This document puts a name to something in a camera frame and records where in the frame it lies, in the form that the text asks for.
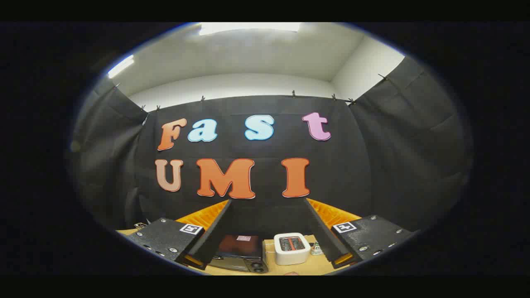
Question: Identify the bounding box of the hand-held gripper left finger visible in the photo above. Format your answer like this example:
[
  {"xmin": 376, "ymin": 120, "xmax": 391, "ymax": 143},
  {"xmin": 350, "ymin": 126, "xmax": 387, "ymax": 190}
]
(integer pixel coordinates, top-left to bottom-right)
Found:
[{"xmin": 126, "ymin": 199, "xmax": 232, "ymax": 270}]

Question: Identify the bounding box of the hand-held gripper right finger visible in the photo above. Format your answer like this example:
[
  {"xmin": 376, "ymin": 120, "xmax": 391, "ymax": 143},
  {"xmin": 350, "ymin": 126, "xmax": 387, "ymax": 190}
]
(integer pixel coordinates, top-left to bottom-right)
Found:
[{"xmin": 304, "ymin": 198, "xmax": 419, "ymax": 269}]

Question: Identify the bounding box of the black toaster oven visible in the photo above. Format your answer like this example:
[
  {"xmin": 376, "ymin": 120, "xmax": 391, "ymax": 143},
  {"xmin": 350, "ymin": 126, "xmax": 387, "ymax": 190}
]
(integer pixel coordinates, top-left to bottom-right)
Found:
[{"xmin": 207, "ymin": 234, "xmax": 269, "ymax": 274}]

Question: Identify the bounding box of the ceiling light panel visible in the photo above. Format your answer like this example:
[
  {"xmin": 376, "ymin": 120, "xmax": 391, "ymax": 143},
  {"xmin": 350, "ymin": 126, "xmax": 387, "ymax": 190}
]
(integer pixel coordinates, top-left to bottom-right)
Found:
[{"xmin": 107, "ymin": 55, "xmax": 135, "ymax": 79}]

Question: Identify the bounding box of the white pop-up toaster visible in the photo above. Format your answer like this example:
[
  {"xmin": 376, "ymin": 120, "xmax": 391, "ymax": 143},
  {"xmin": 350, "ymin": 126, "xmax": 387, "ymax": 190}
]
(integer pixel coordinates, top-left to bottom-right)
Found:
[{"xmin": 273, "ymin": 233, "xmax": 311, "ymax": 266}]

